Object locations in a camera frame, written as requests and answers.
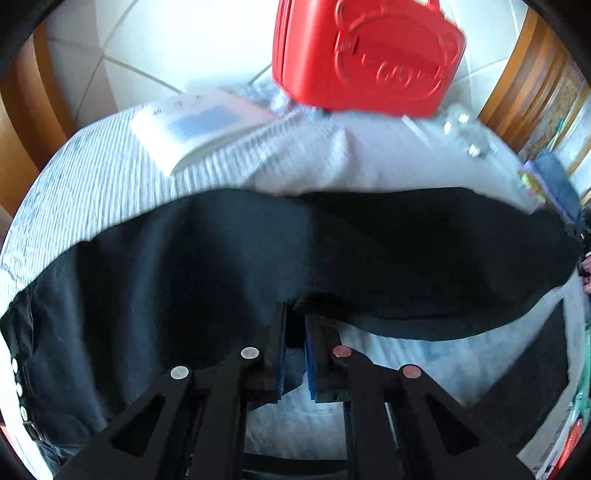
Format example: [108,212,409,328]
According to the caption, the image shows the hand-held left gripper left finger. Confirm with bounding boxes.
[54,301,289,480]

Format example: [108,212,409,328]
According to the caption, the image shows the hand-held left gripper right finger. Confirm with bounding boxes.
[304,313,537,480]

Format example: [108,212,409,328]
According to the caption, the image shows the black pants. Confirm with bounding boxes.
[0,187,585,480]

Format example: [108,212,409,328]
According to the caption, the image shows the dark grey cloth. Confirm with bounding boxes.
[466,298,571,455]

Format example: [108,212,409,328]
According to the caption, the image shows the bed with white striped sheet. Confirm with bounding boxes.
[0,99,588,480]

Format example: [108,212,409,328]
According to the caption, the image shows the white and pink book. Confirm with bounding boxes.
[130,90,279,176]

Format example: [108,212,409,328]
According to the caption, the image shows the orange and green packets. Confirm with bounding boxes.
[536,392,588,480]

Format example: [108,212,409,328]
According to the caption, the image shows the clear plastic bag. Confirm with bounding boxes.
[442,105,498,160]

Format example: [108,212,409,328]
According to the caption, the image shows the blue folded cloth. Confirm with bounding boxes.
[531,150,583,223]

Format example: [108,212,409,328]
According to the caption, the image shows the red hard-shell suitcase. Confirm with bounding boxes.
[271,0,467,118]

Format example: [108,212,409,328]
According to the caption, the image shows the wooden cabinet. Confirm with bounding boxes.
[0,23,78,217]

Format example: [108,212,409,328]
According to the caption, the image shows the wooden door frame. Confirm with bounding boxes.
[478,9,591,155]

